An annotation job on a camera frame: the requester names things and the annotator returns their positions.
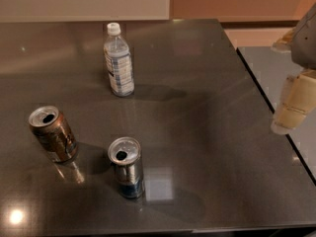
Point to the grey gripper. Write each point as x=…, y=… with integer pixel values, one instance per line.
x=305, y=43

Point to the clear plastic water bottle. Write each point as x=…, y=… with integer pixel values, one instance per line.
x=118, y=60

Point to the silver blue redbull can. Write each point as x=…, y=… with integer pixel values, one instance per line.
x=125, y=155

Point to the brown soda can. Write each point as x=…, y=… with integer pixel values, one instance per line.
x=50, y=127

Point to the grey side table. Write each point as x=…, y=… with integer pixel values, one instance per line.
x=274, y=72

